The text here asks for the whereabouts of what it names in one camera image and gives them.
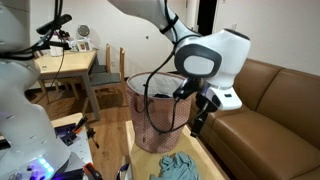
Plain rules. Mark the white printed mug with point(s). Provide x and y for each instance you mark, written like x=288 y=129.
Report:
x=84 y=45

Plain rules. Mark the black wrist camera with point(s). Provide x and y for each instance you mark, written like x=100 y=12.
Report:
x=186 y=89

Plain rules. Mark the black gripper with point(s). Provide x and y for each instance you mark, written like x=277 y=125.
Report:
x=205 y=105

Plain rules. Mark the small white box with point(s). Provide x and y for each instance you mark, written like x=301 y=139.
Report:
x=56 y=51

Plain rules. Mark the black knob clamp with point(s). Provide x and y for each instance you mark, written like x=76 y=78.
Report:
x=91 y=134

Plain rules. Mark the black stereo camera bar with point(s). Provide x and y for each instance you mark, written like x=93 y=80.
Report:
x=55 y=23

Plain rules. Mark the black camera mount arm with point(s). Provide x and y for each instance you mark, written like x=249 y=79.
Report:
x=56 y=42

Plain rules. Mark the wooden dining table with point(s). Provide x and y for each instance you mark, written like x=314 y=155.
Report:
x=66 y=61

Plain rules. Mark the black orange clamp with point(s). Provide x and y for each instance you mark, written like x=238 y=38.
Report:
x=80 y=124

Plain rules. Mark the pink patterned open bag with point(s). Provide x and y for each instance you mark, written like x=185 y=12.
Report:
x=156 y=123

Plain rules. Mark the wooden chair grey seat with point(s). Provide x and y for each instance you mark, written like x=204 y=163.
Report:
x=105 y=79
x=107 y=53

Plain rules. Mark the round table mirror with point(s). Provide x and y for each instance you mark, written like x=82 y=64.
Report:
x=83 y=31

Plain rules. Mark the brown leather sofa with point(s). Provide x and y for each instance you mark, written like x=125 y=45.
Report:
x=283 y=133

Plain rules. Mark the wooden base board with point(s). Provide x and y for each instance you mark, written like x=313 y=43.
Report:
x=66 y=120

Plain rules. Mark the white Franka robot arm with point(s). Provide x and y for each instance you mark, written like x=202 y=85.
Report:
x=216 y=50

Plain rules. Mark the green cloth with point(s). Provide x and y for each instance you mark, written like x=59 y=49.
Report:
x=176 y=166

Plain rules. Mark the grey robot mounting plate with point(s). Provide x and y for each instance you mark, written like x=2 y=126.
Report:
x=81 y=153

